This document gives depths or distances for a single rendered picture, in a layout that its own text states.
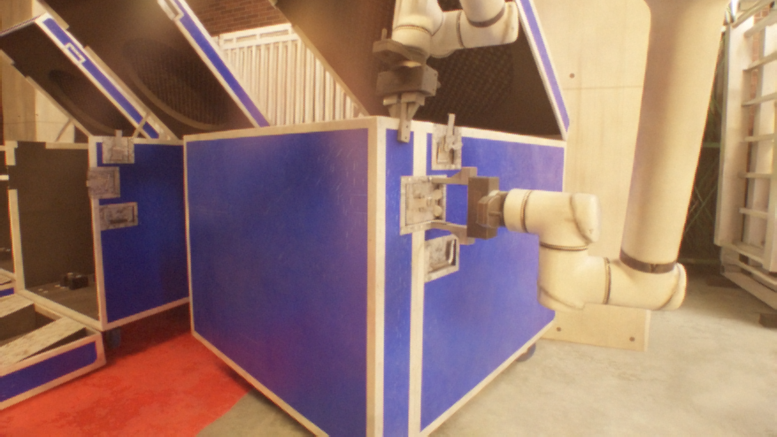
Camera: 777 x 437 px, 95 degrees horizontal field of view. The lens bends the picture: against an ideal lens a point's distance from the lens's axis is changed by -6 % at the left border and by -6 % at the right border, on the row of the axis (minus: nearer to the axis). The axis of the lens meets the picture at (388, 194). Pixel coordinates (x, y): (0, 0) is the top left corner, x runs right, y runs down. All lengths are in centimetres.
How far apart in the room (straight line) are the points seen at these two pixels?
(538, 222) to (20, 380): 178
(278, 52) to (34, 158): 212
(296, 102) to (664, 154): 315
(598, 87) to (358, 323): 155
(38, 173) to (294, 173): 192
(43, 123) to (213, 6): 267
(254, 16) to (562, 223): 522
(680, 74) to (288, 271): 91
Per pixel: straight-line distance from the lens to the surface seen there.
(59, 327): 213
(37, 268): 277
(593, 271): 77
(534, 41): 149
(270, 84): 376
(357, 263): 84
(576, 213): 73
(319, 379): 106
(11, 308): 254
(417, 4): 88
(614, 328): 216
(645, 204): 71
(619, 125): 201
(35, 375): 194
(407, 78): 82
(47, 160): 273
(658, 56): 67
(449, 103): 194
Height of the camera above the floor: 87
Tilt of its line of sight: 5 degrees down
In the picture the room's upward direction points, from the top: 1 degrees clockwise
